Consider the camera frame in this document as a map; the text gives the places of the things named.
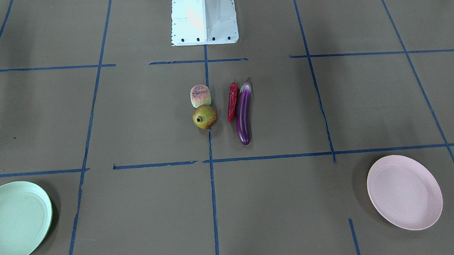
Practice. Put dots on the light green plate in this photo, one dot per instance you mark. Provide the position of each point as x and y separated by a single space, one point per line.
25 217

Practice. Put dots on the red chili pepper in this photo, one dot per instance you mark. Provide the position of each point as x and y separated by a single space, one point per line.
232 100

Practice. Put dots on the pink green peach half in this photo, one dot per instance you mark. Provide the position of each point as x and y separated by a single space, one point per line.
200 95

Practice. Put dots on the purple eggplant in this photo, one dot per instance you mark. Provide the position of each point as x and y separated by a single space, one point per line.
242 112

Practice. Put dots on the pink plate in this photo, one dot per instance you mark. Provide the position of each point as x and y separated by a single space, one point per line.
404 192

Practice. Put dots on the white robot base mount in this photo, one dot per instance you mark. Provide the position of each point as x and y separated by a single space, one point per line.
203 22

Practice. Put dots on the green red pomegranate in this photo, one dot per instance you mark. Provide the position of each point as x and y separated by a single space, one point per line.
204 116

